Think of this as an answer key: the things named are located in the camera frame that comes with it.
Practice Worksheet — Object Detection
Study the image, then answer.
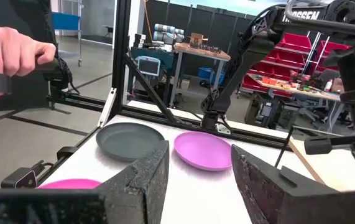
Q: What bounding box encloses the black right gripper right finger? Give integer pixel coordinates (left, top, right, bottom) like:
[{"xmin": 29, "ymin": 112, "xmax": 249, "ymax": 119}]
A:
[{"xmin": 231, "ymin": 144, "xmax": 338, "ymax": 224}]

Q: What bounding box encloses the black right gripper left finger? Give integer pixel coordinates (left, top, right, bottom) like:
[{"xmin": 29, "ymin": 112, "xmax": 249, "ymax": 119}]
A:
[{"xmin": 96, "ymin": 139, "xmax": 170, "ymax": 224}]

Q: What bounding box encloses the purple plate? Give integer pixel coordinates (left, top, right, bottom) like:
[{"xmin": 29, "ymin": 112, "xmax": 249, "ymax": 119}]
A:
[{"xmin": 173, "ymin": 131, "xmax": 233, "ymax": 172}]

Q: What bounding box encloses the pink plate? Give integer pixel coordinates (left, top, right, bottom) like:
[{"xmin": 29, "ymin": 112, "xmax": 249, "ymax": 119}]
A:
[{"xmin": 37, "ymin": 179, "xmax": 103, "ymax": 190}]

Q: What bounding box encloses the dark grey plate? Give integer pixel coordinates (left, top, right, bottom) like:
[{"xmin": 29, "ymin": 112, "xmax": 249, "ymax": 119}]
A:
[{"xmin": 95, "ymin": 121, "xmax": 165, "ymax": 162}]

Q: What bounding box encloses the white table cover sheet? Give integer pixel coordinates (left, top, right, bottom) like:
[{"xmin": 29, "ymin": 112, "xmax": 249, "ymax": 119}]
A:
[{"xmin": 37, "ymin": 114, "xmax": 318, "ymax": 224}]

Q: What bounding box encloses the cluttered worktable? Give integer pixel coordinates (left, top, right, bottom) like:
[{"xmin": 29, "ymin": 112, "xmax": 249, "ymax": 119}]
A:
[{"xmin": 247, "ymin": 72, "xmax": 346, "ymax": 133}]

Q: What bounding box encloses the blue bin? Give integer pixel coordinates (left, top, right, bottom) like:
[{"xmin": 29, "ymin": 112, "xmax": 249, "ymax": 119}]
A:
[{"xmin": 198, "ymin": 67, "xmax": 226, "ymax": 85}]

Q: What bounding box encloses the teal cabinet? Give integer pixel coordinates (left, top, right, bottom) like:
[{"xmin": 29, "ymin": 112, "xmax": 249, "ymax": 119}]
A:
[{"xmin": 129, "ymin": 45, "xmax": 178, "ymax": 102}]

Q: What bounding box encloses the red bin rack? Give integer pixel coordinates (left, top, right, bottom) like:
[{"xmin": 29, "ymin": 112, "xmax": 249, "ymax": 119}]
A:
[{"xmin": 241, "ymin": 32, "xmax": 352, "ymax": 98}]

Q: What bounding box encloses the wood-top table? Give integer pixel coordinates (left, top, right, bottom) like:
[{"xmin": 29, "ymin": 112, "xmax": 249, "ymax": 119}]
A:
[{"xmin": 169, "ymin": 42, "xmax": 231, "ymax": 108}]

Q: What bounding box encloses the cardboard box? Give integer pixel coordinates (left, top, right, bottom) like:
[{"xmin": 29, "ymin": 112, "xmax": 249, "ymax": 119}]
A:
[{"xmin": 188, "ymin": 32, "xmax": 209, "ymax": 47}]

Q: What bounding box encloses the blue cart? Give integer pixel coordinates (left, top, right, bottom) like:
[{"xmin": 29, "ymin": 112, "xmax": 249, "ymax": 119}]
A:
[{"xmin": 52, "ymin": 11, "xmax": 83, "ymax": 68}]

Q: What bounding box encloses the person's hand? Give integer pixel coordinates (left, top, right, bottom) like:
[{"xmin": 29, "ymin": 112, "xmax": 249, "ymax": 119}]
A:
[{"xmin": 0, "ymin": 24, "xmax": 57, "ymax": 103}]

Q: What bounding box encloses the person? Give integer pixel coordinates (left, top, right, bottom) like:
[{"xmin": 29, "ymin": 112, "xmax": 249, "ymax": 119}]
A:
[{"xmin": 0, "ymin": 0, "xmax": 57, "ymax": 113}]

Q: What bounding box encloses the silver frame bracket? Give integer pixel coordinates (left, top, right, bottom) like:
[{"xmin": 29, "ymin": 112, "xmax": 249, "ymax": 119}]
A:
[{"xmin": 97, "ymin": 87, "xmax": 118, "ymax": 128}]

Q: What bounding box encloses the tablet with light blue frame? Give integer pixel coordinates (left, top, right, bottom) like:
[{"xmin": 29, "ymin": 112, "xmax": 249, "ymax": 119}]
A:
[{"xmin": 136, "ymin": 55, "xmax": 162, "ymax": 77}]

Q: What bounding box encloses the black table-level camera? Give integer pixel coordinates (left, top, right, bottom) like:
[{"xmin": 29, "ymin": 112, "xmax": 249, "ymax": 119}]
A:
[{"xmin": 0, "ymin": 160, "xmax": 55, "ymax": 189}]

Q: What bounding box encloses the black aluminium table frame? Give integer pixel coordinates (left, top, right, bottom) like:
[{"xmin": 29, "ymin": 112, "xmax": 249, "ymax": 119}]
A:
[{"xmin": 37, "ymin": 0, "xmax": 293, "ymax": 187}]

